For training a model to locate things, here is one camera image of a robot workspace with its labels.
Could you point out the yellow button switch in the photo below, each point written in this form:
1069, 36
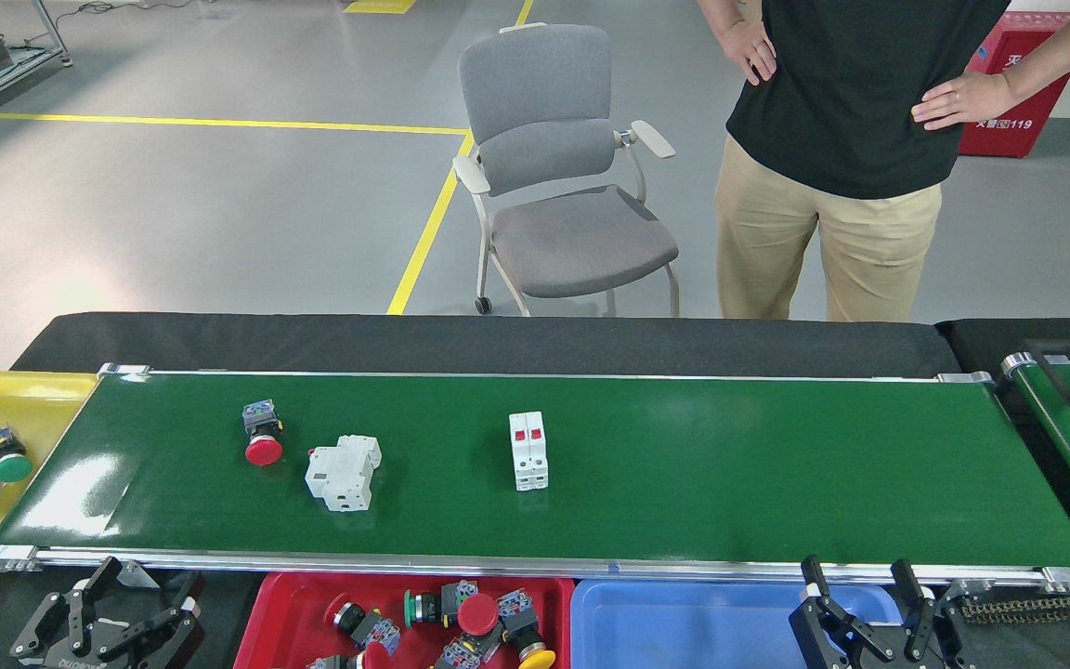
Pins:
515, 606

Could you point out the red plastic tray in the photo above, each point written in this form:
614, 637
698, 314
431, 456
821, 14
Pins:
284, 623

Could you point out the person's right hand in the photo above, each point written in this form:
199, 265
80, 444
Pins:
750, 51

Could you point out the red fire extinguisher cabinet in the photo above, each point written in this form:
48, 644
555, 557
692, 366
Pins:
1018, 135

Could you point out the person's right forearm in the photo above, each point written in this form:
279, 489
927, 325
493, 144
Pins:
719, 11

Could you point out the person's left hand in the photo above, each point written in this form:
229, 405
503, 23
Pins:
970, 100

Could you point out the blue plastic tray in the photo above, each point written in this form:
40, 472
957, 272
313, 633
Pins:
684, 632

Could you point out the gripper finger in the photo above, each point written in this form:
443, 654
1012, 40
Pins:
818, 632
944, 641

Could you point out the aluminium frame rack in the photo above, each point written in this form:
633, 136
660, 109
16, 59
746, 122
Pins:
19, 60

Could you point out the yellow plastic tray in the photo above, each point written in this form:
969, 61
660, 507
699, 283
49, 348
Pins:
24, 409

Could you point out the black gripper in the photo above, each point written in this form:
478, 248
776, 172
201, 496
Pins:
89, 662

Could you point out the red mushroom button switch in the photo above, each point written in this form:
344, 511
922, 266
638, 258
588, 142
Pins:
477, 614
264, 452
377, 658

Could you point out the person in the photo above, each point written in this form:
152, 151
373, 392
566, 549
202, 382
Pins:
841, 102

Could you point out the grey office chair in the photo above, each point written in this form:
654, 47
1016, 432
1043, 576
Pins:
535, 84

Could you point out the white circuit breaker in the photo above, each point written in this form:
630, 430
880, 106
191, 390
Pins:
529, 460
342, 474

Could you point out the long green conveyor belt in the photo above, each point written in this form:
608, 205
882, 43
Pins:
730, 474

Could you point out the person's left forearm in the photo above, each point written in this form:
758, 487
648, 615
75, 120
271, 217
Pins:
1064, 56

